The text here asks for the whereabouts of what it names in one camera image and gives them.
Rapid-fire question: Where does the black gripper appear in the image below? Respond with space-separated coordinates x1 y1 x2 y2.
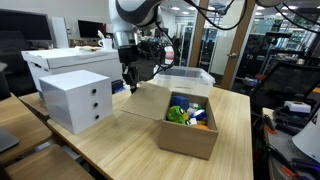
118 45 140 94

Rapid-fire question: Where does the brown cardboard box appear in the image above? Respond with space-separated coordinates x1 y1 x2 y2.
120 81 219 161

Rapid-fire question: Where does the large white lidded box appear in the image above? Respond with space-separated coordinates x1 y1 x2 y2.
21 46 124 101

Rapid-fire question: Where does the dark blue item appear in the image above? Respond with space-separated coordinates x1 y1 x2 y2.
111 79 127 95

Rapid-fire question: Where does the blue block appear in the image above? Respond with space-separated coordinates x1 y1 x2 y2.
171 95 190 111

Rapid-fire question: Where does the green frog toy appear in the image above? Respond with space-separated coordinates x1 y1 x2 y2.
166 105 190 126

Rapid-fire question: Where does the white mug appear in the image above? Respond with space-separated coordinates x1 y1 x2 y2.
97 29 114 52

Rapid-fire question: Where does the clear plastic storage bin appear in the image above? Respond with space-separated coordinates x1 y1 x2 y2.
153 65 216 98

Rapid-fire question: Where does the small white drawer cabinet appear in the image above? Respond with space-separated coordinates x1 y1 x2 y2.
38 69 114 135

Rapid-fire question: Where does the desk clutter pile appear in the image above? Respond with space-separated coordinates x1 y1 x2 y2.
69 38 101 48

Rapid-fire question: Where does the blue and white toy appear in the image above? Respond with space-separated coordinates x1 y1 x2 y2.
189 109 208 122

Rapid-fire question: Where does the black monitor beside clutter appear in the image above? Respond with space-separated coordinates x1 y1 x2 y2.
77 19 105 39

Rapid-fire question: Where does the orange toy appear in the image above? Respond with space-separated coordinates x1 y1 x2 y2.
193 123 210 131

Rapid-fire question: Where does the white tower panel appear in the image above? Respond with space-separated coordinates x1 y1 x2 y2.
49 17 70 49

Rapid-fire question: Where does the gray laptop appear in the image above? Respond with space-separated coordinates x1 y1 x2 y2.
0 128 20 154

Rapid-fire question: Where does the black monitor with sticker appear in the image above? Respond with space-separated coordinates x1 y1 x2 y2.
250 61 320 116

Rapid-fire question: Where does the white and yellow device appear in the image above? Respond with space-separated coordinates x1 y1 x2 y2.
283 100 312 114

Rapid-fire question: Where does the wooden door frame post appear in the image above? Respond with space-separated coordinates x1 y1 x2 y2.
219 0 256 91
188 0 210 68

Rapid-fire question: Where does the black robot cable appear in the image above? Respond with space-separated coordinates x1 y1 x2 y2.
184 0 248 32

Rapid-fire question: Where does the wide black wall-side monitor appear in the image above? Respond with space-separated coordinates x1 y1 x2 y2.
0 9 53 43

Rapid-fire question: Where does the orange handled tool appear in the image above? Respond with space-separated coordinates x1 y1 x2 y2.
263 114 278 136

